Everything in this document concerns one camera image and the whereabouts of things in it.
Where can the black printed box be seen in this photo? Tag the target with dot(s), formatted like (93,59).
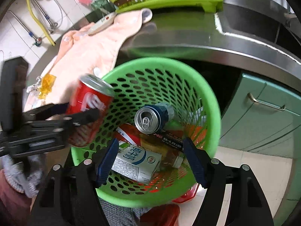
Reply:
(169,141)

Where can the red plastic stool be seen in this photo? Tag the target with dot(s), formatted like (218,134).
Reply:
(160,214)

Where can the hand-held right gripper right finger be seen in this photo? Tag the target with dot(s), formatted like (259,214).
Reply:
(195,162)

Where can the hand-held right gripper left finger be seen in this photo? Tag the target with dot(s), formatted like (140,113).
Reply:
(108,162)

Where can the dark green utensil holder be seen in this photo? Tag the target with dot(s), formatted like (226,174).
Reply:
(100,6)

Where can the grey plaid trousers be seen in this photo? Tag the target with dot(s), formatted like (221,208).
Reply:
(122,214)

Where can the person's left forearm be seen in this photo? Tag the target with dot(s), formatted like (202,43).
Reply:
(11,207)

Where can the yellow and red drink bottle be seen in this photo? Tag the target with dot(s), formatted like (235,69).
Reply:
(164,155)

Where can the teal cabinet door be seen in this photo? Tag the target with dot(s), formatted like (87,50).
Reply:
(258,127)

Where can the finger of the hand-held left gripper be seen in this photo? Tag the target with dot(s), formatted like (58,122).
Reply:
(54,109)
(87,117)

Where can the white plastic device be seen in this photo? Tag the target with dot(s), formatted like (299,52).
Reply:
(103,22)

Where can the yellow plastic wrapper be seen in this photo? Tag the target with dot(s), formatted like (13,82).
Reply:
(47,84)

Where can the white and blue milk carton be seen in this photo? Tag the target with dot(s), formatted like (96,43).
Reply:
(134,160)

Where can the pink brush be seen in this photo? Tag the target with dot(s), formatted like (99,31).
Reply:
(85,0)

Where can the person's left hand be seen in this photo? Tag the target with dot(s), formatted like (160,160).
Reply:
(14,173)

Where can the red soda can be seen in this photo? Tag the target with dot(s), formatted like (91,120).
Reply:
(89,98)

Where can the green plastic basket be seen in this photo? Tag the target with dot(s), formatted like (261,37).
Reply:
(145,62)

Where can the stainless steel sink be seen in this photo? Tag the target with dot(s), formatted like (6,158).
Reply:
(258,23)

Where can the peach towel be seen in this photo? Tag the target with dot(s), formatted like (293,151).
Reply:
(89,51)

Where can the blue drink can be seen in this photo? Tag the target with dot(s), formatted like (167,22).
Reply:
(147,120)

